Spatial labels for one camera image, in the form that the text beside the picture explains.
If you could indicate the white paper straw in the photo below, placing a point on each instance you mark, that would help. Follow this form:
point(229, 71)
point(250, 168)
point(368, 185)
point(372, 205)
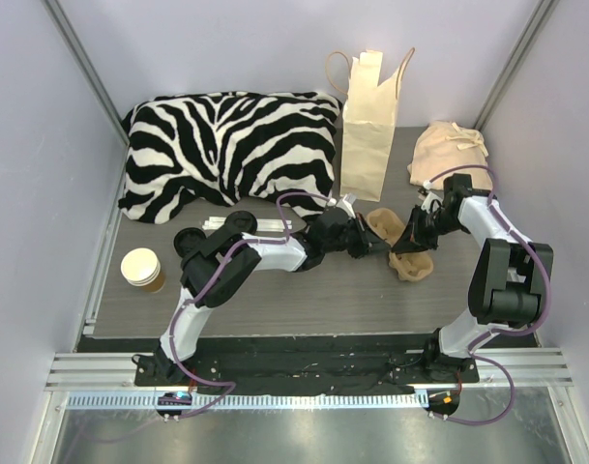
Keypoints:
point(264, 225)

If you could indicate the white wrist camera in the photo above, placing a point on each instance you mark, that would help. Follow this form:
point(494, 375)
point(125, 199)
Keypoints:
point(345, 203)
point(428, 197)

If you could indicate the white slotted cable duct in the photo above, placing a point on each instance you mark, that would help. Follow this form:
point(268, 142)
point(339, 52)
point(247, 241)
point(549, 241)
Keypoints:
point(161, 400)

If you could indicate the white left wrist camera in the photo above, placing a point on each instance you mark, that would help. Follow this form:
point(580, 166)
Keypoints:
point(345, 203)

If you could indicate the black lid stack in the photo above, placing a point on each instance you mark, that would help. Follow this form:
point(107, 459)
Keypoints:
point(187, 239)

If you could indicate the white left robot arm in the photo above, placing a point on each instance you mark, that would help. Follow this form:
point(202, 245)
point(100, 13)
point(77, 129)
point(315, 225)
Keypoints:
point(215, 267)

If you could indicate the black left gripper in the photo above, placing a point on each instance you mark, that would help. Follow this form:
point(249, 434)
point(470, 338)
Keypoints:
point(360, 233)

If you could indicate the cream paper bag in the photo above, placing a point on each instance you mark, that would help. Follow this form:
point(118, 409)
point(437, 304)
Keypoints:
point(369, 119)

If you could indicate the cardboard cup carrier tray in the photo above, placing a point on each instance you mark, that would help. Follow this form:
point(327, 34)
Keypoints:
point(410, 267)

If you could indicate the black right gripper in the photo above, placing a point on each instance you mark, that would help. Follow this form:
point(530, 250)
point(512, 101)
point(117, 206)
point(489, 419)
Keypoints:
point(418, 228)

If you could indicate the single black cup lid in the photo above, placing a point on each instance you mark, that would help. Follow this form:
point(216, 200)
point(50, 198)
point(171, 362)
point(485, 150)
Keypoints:
point(243, 221)

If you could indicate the zebra print cushion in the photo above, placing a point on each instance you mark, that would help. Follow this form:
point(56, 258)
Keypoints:
point(226, 146)

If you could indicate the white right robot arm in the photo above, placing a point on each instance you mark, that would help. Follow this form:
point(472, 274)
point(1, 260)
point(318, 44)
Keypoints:
point(510, 290)

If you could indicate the beige cloth drawstring pouch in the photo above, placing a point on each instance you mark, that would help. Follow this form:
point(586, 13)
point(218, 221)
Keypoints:
point(445, 145)

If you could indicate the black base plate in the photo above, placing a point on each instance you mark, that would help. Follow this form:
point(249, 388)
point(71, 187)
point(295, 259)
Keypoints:
point(359, 364)

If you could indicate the brown paper cups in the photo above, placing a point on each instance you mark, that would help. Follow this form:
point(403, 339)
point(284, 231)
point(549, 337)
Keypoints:
point(142, 268)

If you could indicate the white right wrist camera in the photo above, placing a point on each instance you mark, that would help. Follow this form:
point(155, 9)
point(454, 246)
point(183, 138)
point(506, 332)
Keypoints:
point(428, 197)

